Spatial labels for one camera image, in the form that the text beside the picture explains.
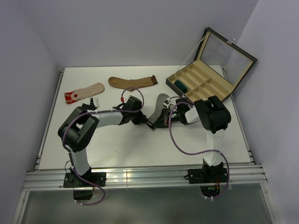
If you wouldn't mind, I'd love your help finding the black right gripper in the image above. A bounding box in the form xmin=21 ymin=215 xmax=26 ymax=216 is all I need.
xmin=153 ymin=107 xmax=182 ymax=128

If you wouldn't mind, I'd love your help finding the grey striped sock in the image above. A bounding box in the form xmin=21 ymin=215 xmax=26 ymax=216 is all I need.
xmin=149 ymin=93 xmax=170 ymax=124

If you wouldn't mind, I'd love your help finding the brown long sock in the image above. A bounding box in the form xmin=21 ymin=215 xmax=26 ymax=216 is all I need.
xmin=108 ymin=75 xmax=158 ymax=91

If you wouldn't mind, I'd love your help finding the green christmas bear sock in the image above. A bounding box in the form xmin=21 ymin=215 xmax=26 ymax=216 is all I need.
xmin=174 ymin=80 xmax=187 ymax=93

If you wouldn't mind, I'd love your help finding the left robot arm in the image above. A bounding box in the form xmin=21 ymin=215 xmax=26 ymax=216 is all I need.
xmin=57 ymin=96 xmax=147 ymax=186

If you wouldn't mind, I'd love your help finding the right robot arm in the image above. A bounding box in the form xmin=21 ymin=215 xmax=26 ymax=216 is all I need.
xmin=147 ymin=94 xmax=231 ymax=182

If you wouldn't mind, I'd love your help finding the black white striped sock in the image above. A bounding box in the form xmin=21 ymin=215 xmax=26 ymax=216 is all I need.
xmin=81 ymin=97 xmax=99 ymax=111

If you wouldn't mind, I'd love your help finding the beige red reindeer sock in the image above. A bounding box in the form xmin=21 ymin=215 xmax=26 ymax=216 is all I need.
xmin=64 ymin=83 xmax=105 ymax=104

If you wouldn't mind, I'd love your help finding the black compartment organizer box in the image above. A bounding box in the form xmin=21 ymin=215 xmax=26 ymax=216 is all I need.
xmin=166 ymin=28 xmax=257 ymax=102

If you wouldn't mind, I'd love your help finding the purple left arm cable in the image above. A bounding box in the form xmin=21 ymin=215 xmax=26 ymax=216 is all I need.
xmin=63 ymin=87 xmax=144 ymax=206

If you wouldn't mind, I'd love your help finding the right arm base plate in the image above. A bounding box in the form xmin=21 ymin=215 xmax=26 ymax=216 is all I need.
xmin=184 ymin=168 xmax=228 ymax=184

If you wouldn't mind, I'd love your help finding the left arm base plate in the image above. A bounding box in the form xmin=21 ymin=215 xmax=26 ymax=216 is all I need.
xmin=63 ymin=172 xmax=106 ymax=188

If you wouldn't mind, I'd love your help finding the aluminium frame rail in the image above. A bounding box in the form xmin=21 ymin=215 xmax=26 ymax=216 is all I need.
xmin=22 ymin=164 xmax=268 ymax=191

